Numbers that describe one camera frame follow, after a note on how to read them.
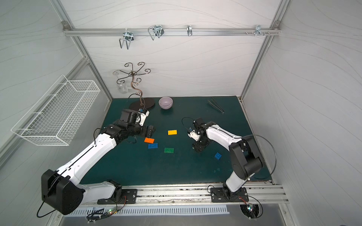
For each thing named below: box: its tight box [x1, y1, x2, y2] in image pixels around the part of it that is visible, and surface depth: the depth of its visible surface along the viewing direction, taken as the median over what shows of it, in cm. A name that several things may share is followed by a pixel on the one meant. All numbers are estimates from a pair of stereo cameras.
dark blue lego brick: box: [148, 143, 158, 149], surface depth 95 cm
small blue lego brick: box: [214, 152, 223, 161], surface depth 89 cm
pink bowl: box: [158, 96, 174, 110], surface depth 113 cm
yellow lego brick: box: [167, 129, 178, 136], surface depth 100 cm
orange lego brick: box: [143, 137, 155, 144], surface depth 97 cm
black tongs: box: [207, 96, 225, 115], surface depth 117 cm
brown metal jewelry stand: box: [112, 61, 156, 111], surface depth 98 cm
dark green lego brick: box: [164, 147, 175, 154], surface depth 92 cm
